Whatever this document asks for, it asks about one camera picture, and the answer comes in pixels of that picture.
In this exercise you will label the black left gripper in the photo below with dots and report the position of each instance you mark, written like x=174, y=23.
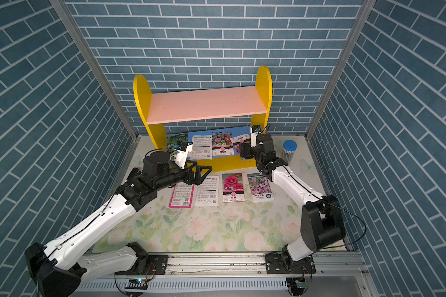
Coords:
x=197, y=180

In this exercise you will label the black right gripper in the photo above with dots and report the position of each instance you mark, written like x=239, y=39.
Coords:
x=246, y=148

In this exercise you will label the mixed aster flower seed packet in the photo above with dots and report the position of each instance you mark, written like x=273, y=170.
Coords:
x=238, y=140

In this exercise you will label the white text back seed packet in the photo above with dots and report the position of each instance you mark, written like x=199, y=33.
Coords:
x=208, y=192

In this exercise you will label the pink back seed packet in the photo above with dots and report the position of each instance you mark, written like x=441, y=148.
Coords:
x=182, y=196

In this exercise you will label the pink hollyhock seed packet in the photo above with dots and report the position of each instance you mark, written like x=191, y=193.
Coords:
x=233, y=188

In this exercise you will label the purple flower seed packet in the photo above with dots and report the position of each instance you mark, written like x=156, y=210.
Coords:
x=260, y=188

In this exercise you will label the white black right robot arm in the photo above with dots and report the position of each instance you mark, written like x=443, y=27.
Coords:
x=321, y=216

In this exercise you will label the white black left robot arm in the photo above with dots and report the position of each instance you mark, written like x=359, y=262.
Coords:
x=59, y=267

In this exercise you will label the pink aster seed packet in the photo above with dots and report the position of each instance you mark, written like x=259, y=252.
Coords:
x=222, y=145

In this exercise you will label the white text packet lower shelf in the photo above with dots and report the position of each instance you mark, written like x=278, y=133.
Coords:
x=202, y=148

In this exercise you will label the green gourd seed packet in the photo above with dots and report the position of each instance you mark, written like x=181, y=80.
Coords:
x=177, y=141

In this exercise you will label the yellow wooden shelf unit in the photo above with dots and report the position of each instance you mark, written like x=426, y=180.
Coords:
x=156, y=110

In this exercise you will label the clear pencil tube blue lid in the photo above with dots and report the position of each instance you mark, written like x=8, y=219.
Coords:
x=289, y=148

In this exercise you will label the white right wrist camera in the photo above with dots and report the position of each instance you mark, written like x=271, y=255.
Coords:
x=255, y=130

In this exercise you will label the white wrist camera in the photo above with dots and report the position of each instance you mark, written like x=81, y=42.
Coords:
x=180, y=158
x=255, y=130

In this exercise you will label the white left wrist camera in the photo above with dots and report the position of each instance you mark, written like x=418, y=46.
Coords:
x=180, y=158

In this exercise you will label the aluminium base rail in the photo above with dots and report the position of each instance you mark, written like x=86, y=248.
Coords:
x=332, y=274

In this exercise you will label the aluminium corner post right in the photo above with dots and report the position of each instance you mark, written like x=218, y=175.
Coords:
x=349, y=45

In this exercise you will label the aluminium corner post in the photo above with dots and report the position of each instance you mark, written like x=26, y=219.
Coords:
x=349, y=45
x=74, y=31

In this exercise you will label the aluminium corner post left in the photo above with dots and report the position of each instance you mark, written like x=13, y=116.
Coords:
x=74, y=31

